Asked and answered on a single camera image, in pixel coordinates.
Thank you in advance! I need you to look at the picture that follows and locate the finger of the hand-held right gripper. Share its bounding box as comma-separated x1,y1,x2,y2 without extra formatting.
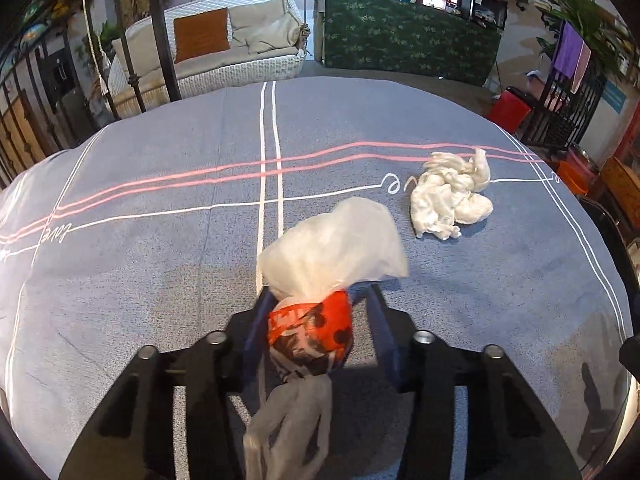
619,334,640,377

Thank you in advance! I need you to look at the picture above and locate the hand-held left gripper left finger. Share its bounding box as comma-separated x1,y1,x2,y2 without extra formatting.
59,287,273,480

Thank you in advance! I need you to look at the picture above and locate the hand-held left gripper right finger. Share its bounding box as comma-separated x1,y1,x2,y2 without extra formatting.
367,284,583,480

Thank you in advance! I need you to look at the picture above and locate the translucent white plastic bag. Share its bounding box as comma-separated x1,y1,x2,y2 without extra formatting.
243,196,410,480

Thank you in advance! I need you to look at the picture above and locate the blue-grey striped blanket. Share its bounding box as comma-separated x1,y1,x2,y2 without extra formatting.
0,76,633,480

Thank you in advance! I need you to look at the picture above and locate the crumpled white tissue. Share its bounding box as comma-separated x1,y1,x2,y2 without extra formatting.
410,147,495,240

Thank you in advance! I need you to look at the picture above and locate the orange bucket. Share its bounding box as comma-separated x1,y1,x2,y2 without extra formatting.
556,160,591,196

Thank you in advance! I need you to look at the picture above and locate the pink basin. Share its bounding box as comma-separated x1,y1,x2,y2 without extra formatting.
565,142,601,173

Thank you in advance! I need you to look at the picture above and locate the black metal rack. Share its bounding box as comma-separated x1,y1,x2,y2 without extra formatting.
520,20,608,156

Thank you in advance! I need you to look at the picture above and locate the red bin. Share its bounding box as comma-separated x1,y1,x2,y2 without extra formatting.
487,87,533,131

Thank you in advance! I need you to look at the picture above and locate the white wicker swing sofa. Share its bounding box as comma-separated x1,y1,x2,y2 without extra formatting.
107,0,307,118

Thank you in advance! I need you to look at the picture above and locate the pink towel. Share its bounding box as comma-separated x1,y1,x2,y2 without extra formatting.
572,42,592,93

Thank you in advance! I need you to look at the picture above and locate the green patterned cloth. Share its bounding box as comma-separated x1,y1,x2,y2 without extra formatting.
316,0,502,86

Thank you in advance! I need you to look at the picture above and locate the beige throw cushion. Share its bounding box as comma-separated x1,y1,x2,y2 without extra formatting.
244,11,304,55

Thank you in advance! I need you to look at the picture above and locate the orange square cushion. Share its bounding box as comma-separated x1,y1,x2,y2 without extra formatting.
172,7,232,64

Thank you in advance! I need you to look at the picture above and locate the purple towel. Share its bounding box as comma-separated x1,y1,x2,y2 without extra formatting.
552,22,583,78

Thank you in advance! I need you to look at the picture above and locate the black cabinet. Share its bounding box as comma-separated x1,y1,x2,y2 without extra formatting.
462,0,508,28

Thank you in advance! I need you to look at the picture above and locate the green potted plant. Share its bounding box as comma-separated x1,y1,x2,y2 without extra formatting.
537,0,626,76

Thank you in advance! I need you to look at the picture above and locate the blue wall sign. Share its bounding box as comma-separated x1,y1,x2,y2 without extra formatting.
600,82,626,113

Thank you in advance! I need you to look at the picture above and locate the black metal bed frame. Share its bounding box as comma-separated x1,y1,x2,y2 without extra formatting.
0,0,183,186

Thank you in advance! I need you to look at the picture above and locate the swing sofa rope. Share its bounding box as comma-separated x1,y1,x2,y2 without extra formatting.
299,0,312,57
81,0,112,97

